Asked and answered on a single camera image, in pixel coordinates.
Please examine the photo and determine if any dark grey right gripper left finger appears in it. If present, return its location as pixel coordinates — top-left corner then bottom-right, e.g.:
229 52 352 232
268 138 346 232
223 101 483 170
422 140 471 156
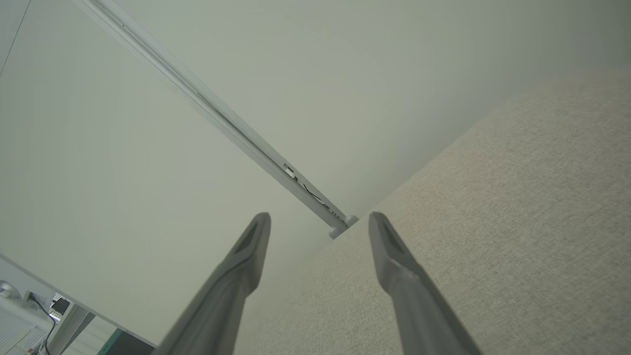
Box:
154 212 272 355

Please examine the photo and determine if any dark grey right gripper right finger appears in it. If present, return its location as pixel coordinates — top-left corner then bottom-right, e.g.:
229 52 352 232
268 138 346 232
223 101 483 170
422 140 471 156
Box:
369 212 483 355

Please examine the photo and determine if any white table leg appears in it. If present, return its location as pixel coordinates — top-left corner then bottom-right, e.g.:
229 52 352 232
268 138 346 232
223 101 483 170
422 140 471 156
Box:
48 303 95 355

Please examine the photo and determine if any white appliance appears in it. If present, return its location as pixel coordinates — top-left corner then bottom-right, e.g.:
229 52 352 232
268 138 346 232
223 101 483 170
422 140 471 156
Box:
0 280 55 355

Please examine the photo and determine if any grey metal partition post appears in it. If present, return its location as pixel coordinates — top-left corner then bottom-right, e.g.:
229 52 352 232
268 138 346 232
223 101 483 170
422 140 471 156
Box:
73 0 353 232

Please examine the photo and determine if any thin black power cable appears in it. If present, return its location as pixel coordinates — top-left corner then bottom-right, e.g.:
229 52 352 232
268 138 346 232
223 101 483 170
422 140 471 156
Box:
29 293 56 355

